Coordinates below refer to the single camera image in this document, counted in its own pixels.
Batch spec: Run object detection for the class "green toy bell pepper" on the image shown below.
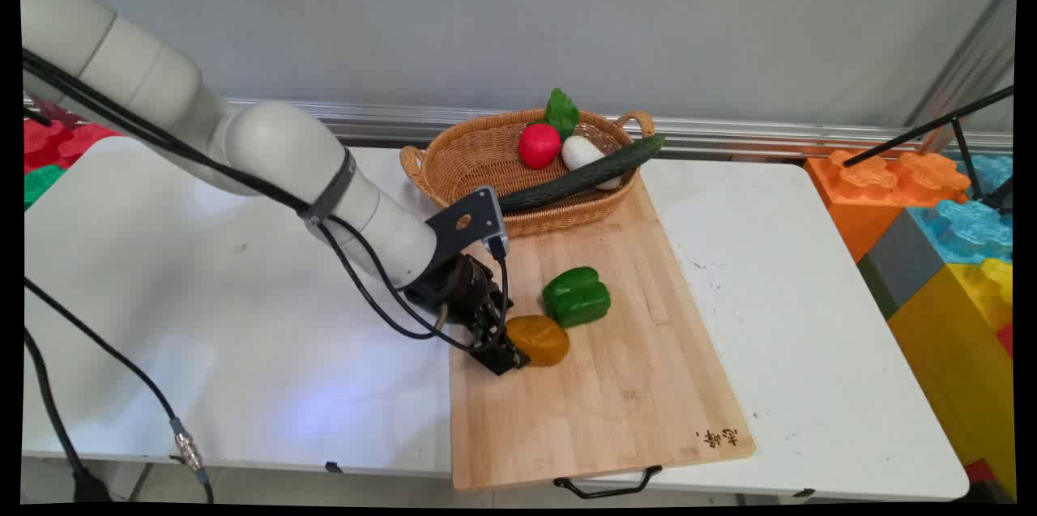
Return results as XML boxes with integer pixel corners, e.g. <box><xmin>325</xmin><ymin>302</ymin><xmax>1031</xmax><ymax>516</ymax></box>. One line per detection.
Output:
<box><xmin>541</xmin><ymin>266</ymin><xmax>612</xmax><ymax>330</ymax></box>

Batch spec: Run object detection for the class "wooden cutting board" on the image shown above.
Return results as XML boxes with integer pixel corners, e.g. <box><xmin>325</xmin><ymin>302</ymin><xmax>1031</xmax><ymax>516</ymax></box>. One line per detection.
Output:
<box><xmin>448</xmin><ymin>174</ymin><xmax>757</xmax><ymax>493</ymax></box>

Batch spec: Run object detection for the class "orange foam block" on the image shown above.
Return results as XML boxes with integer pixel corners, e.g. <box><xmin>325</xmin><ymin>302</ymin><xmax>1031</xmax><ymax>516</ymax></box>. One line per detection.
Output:
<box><xmin>804</xmin><ymin>148</ymin><xmax>971</xmax><ymax>264</ymax></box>

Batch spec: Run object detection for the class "black tripod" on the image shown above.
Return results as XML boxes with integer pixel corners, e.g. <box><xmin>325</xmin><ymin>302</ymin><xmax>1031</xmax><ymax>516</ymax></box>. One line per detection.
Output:
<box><xmin>843</xmin><ymin>84</ymin><xmax>1016</xmax><ymax>214</ymax></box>

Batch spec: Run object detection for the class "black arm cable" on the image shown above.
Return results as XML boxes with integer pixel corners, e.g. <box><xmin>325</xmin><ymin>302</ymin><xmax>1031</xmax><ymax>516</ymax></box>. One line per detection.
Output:
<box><xmin>20</xmin><ymin>49</ymin><xmax>511</xmax><ymax>353</ymax></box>

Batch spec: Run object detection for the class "long green cucumber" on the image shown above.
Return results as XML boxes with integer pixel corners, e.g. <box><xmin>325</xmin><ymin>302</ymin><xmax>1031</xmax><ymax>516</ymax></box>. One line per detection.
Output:
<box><xmin>496</xmin><ymin>134</ymin><xmax>668</xmax><ymax>215</ymax></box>

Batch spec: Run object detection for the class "thick black power cable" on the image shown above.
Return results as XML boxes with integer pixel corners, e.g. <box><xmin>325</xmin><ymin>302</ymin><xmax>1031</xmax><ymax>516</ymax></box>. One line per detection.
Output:
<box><xmin>23</xmin><ymin>328</ymin><xmax>113</xmax><ymax>502</ymax></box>

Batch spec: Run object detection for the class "black cable with metal connector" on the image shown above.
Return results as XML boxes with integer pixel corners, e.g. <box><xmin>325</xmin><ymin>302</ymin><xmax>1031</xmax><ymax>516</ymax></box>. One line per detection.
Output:
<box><xmin>23</xmin><ymin>277</ymin><xmax>216</xmax><ymax>505</ymax></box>

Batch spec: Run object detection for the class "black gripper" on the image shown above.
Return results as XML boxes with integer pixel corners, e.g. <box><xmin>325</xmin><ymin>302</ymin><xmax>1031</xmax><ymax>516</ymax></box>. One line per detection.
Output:
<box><xmin>405</xmin><ymin>253</ymin><xmax>532</xmax><ymax>376</ymax></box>

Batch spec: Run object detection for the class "blue foam block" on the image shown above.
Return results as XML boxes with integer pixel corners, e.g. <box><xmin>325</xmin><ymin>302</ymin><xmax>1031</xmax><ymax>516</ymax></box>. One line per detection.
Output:
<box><xmin>906</xmin><ymin>153</ymin><xmax>1014</xmax><ymax>267</ymax></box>

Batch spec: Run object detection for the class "yellow toy bell pepper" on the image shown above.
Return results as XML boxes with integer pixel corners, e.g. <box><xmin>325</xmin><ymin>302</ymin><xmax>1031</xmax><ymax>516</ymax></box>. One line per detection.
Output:
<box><xmin>505</xmin><ymin>314</ymin><xmax>571</xmax><ymax>368</ymax></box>

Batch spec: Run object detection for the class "woven wicker basket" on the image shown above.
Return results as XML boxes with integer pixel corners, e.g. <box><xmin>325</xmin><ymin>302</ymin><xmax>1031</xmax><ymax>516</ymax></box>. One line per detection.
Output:
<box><xmin>399</xmin><ymin>109</ymin><xmax>656</xmax><ymax>240</ymax></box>

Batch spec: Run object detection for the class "gray foam block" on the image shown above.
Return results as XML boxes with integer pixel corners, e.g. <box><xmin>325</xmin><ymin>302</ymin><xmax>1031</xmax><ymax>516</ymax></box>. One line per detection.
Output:
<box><xmin>856</xmin><ymin>208</ymin><xmax>945</xmax><ymax>321</ymax></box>

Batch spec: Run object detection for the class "aluminium wall rail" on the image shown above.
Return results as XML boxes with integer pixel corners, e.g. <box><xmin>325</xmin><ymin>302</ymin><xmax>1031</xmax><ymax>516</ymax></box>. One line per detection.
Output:
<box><xmin>23</xmin><ymin>93</ymin><xmax>1014</xmax><ymax>161</ymax></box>

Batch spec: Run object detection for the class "green toy leaf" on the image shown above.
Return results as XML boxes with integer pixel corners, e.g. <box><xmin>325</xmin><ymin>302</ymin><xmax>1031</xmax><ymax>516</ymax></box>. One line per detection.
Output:
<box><xmin>544</xmin><ymin>87</ymin><xmax>581</xmax><ymax>141</ymax></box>

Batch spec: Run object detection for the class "green foam block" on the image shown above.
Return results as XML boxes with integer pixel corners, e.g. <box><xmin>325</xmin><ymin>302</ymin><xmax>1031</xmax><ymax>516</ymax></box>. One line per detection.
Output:
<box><xmin>23</xmin><ymin>164</ymin><xmax>68</xmax><ymax>211</ymax></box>

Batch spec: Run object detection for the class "white toy eggplant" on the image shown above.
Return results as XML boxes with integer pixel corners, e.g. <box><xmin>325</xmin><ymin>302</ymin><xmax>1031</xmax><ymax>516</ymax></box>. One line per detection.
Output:
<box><xmin>561</xmin><ymin>135</ymin><xmax>624</xmax><ymax>192</ymax></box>

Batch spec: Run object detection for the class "red toy tomato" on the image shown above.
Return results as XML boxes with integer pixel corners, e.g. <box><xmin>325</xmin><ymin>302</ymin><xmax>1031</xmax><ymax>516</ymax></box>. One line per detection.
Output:
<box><xmin>518</xmin><ymin>122</ymin><xmax>562</xmax><ymax>170</ymax></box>

